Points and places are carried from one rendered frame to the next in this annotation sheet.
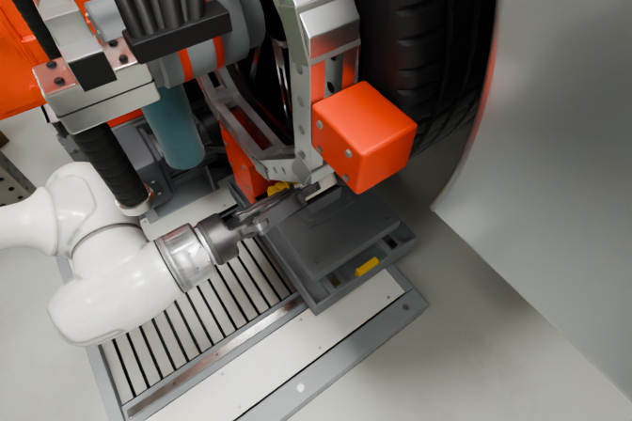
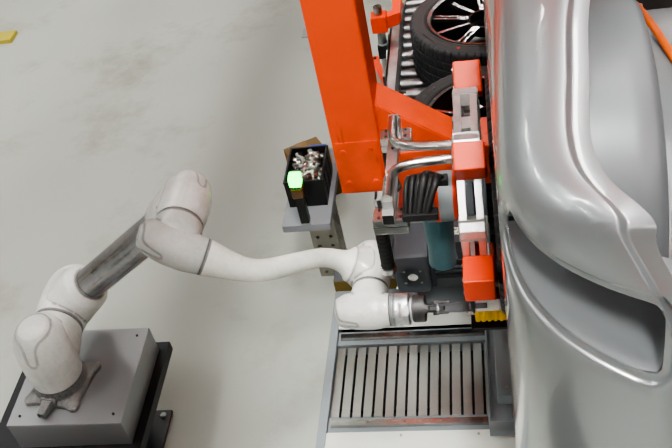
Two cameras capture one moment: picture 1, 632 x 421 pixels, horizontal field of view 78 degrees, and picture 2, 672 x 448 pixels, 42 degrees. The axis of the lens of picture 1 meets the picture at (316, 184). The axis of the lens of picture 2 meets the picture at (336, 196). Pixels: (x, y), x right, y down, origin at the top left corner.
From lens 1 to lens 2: 179 cm
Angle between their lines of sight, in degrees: 36
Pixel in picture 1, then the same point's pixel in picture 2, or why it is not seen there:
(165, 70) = not seen: hidden behind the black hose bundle
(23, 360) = (284, 361)
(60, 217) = (357, 264)
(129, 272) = (372, 300)
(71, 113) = (377, 228)
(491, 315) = not seen: outside the picture
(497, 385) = not seen: outside the picture
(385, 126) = (480, 275)
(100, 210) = (374, 268)
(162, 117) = (431, 232)
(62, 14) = (386, 201)
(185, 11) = (423, 210)
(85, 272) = (355, 292)
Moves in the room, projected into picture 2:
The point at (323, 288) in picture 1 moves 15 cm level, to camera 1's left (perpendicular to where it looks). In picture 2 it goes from (505, 414) to (464, 392)
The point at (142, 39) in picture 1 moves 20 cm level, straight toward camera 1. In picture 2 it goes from (405, 215) to (390, 274)
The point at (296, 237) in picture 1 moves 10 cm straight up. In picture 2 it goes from (504, 363) to (502, 341)
